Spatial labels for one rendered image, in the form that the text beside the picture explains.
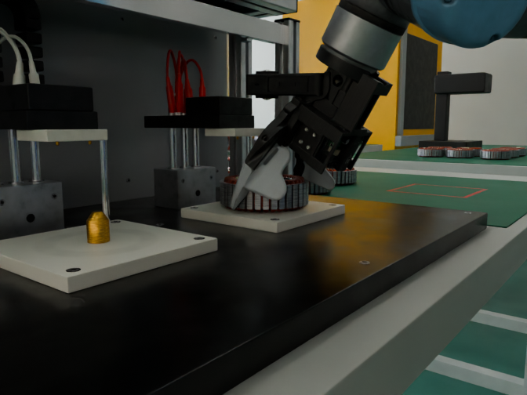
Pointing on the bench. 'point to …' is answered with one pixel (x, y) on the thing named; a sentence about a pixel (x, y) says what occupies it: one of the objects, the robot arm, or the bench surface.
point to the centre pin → (97, 228)
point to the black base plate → (213, 299)
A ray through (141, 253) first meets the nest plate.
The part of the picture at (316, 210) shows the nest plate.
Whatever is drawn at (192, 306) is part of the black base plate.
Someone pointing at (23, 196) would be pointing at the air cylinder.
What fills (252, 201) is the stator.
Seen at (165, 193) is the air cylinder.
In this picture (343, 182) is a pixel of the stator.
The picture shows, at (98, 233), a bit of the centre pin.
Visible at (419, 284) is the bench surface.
